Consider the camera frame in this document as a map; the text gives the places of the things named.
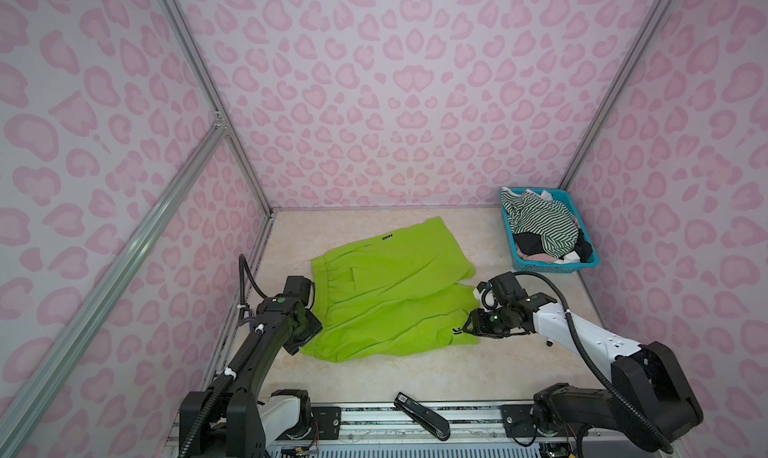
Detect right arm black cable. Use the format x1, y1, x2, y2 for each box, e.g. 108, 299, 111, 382
479, 270, 676, 456

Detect lime green shorts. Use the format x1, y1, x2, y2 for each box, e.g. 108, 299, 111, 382
301, 217, 480, 363

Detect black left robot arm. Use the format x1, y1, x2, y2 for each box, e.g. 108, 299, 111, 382
178, 296, 322, 457

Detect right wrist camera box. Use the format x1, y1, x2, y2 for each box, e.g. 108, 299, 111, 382
474, 272, 528, 310

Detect pink garment in basket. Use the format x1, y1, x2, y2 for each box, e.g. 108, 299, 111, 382
516, 248, 561, 264

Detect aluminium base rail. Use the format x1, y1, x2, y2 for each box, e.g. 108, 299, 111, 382
161, 397, 685, 458

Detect black stapler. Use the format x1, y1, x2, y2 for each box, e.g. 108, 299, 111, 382
393, 392, 451, 441

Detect black garment in basket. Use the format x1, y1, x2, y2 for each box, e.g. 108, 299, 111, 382
513, 230, 593, 265

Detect teal plastic laundry basket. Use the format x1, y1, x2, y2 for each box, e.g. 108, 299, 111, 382
499, 187, 600, 274

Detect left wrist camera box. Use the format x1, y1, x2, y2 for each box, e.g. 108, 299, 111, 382
282, 276, 315, 309

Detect green white striped shirt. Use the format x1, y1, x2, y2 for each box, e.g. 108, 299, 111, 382
500, 187, 580, 261

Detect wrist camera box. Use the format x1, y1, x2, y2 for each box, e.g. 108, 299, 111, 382
282, 276, 315, 309
474, 272, 528, 310

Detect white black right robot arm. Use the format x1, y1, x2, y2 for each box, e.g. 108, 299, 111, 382
457, 298, 704, 452

